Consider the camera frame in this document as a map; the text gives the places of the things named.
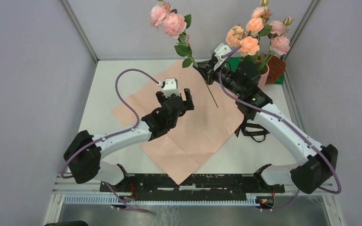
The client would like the pink cylindrical vase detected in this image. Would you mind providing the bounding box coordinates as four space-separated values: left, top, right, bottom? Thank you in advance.
258 65 270 90

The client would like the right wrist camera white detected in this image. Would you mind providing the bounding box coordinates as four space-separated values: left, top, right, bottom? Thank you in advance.
212 43 232 71

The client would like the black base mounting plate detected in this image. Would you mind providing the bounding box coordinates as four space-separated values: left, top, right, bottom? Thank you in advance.
114 174 285 201

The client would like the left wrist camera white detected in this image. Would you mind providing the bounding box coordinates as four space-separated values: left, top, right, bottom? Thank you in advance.
157 78 181 98

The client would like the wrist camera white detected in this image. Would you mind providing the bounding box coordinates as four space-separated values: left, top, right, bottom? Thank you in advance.
157 78 181 98
212 43 232 71

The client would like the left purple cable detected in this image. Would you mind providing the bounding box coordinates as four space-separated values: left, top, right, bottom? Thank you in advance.
59 68 152 214

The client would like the black ribbon gold lettering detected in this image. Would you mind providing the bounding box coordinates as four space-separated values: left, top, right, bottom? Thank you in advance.
234 121 270 143

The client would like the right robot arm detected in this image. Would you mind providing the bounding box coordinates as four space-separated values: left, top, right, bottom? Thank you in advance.
194 60 341 194

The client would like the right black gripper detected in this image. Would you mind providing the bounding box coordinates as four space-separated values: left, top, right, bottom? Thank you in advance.
194 58 244 97

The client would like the aluminium rail frame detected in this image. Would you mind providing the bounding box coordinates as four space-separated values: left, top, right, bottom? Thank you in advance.
52 173 336 196

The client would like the brown cloth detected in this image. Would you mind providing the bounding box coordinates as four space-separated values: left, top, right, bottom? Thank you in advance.
259 55 286 86

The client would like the peach flower stem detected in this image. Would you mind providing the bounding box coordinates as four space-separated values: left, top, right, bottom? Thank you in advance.
225 25 260 61
246 0 272 63

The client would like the blue slotted cable duct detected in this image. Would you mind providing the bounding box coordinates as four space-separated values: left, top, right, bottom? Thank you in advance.
63 194 260 207

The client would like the green cloth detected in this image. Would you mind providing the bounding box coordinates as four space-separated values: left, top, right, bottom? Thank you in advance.
226 56 286 85

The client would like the pink flower stem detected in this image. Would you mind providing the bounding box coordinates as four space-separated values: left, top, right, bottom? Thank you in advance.
268 16 294 56
149 0 219 109

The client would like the pink flower bouquet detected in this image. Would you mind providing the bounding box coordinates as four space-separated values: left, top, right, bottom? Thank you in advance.
101 60 250 184

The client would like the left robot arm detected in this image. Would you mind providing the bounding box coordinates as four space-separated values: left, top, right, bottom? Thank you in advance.
63 89 194 192

